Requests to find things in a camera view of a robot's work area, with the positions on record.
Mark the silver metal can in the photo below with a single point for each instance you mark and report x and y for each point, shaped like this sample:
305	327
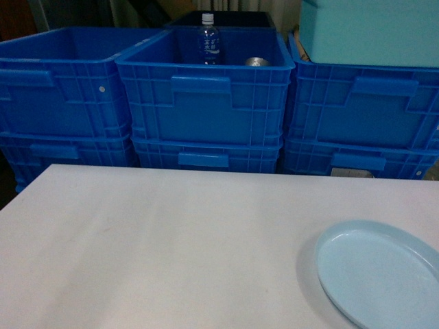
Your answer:
257	62

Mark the blue crate bottom right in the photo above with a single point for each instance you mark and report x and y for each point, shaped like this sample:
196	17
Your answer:
318	158

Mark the light blue oval tray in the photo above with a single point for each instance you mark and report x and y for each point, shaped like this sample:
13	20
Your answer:
379	276

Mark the blue crate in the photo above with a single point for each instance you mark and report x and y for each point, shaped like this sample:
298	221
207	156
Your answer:
374	106
206	156
29	155
173	96
65	82
318	158

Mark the teal foam box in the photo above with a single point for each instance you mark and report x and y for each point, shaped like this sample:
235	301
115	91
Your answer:
376	33

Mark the blue crate top left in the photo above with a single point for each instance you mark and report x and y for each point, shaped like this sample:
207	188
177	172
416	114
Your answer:
65	82

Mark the blue crate bottom middle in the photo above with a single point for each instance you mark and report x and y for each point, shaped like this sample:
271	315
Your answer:
206	156

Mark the blue crate top right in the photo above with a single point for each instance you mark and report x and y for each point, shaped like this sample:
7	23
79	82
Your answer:
374	106

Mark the clear water bottle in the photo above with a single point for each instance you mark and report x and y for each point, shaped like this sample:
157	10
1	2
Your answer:
208	39

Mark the blue crate top middle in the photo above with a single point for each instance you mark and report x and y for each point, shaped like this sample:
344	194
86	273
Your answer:
173	96

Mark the blue crate bottom left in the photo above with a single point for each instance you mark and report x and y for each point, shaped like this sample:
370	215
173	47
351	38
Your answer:
29	155

